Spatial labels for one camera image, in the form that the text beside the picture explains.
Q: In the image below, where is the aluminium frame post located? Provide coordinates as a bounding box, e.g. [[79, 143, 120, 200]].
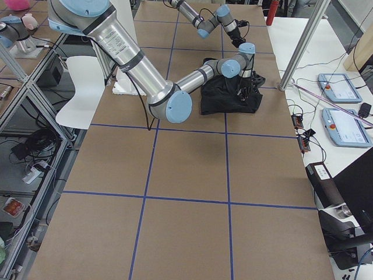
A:
[[279, 0, 330, 91]]

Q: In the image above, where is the red cylinder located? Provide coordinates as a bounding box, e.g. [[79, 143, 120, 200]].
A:
[[266, 0, 280, 26]]

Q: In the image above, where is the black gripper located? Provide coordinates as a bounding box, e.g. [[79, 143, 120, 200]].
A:
[[238, 77, 252, 101], [228, 30, 245, 48]]

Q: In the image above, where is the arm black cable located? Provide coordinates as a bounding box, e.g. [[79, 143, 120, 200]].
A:
[[128, 72, 160, 131]]

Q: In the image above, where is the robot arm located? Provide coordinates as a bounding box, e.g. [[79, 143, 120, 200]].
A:
[[48, 1, 255, 123], [163, 1, 246, 48]]

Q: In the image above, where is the black monitor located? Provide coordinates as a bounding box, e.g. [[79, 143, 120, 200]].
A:
[[333, 149, 372, 233]]

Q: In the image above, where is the far blue teach pendant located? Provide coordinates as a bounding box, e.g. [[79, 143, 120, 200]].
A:
[[318, 73, 363, 103]]

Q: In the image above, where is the white camera mast with base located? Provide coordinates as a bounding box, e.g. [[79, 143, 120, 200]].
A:
[[112, 68, 138, 95]]

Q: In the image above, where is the long reacher stick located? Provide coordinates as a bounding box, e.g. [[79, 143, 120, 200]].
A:
[[292, 83, 373, 128]]

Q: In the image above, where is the near blue teach pendant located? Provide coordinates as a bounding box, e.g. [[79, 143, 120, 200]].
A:
[[322, 108, 372, 148]]

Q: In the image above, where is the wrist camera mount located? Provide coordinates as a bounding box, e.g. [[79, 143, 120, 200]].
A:
[[235, 20, 250, 28]]

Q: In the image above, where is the blue teach pendant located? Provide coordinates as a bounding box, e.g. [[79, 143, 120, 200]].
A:
[[322, 108, 372, 148], [318, 73, 363, 103]]

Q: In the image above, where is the black graphic t-shirt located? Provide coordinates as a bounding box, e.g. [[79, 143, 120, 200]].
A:
[[200, 58, 266, 115]]

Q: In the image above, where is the black box with label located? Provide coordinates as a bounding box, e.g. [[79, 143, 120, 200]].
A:
[[305, 162, 345, 209]]

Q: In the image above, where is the white chair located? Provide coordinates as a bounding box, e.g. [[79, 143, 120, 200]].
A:
[[55, 56, 105, 130]]

